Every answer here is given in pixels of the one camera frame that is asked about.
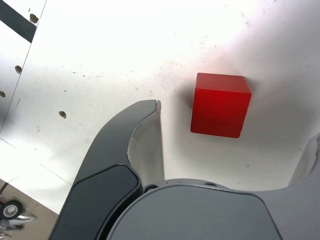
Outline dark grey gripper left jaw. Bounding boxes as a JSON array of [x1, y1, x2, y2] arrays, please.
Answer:
[[48, 99, 166, 240]]

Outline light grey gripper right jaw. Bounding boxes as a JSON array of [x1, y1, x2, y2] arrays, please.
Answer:
[[106, 134, 320, 240]]

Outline red cube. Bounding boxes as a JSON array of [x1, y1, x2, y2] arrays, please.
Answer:
[[190, 72, 253, 139]]

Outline small black caster wheel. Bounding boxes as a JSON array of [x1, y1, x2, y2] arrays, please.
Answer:
[[0, 198, 23, 221]]

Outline black tape strip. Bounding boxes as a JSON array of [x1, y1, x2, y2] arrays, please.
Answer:
[[0, 0, 39, 44]]

